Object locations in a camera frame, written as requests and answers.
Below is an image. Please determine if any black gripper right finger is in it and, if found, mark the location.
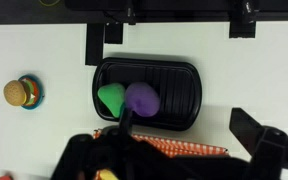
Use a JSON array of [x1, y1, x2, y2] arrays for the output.
[[229, 108, 266, 157]]

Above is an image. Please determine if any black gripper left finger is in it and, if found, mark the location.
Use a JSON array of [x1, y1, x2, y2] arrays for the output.
[[118, 106, 133, 140]]

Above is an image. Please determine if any orange checkered box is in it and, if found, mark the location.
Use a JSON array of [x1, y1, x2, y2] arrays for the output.
[[93, 129, 231, 180]]

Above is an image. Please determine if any purple toy eggplant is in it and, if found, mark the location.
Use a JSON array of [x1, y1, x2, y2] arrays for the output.
[[125, 82, 160, 117]]

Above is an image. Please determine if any green toy pear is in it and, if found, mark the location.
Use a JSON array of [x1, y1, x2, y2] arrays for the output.
[[97, 83, 125, 118]]

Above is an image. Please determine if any yellow toy pear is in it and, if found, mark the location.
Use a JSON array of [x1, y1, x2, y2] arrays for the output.
[[100, 169, 118, 180]]

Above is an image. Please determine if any black plastic tray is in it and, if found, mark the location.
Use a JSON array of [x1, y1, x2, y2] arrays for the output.
[[92, 57, 202, 131]]

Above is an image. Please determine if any toy hamburger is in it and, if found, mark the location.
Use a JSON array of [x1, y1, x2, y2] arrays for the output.
[[3, 74, 45, 110]]

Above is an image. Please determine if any red toy tomato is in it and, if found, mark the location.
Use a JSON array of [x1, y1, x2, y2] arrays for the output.
[[0, 175, 14, 180]]

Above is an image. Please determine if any black bracket left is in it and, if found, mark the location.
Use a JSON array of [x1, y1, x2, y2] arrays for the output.
[[85, 23, 123, 66]]

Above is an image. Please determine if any black bracket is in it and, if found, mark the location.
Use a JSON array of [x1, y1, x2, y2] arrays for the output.
[[85, 23, 123, 66], [229, 0, 256, 38]]

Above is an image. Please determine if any black bracket right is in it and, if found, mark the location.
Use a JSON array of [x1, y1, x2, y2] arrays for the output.
[[229, 0, 256, 38]]

